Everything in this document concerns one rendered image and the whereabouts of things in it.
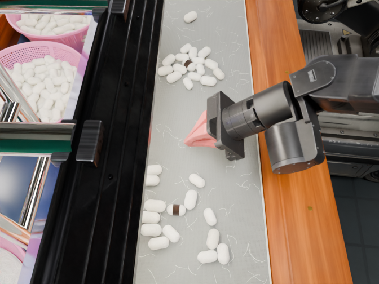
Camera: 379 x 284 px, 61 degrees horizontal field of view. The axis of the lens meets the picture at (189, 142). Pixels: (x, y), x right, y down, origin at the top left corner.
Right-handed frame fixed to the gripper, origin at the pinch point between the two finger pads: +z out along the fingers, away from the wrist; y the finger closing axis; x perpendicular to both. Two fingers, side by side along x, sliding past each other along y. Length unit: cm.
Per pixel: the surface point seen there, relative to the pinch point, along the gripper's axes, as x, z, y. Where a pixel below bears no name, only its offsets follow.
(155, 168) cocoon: -0.3, 7.9, 3.0
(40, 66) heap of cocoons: -18.3, 31.0, -23.3
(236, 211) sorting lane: 10.8, -2.0, 10.2
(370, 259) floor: 107, 0, 3
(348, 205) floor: 105, 3, -19
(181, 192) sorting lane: 4.4, 5.4, 6.8
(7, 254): -14.1, 28.2, 18.5
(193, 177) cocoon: 4.4, 2.6, 4.6
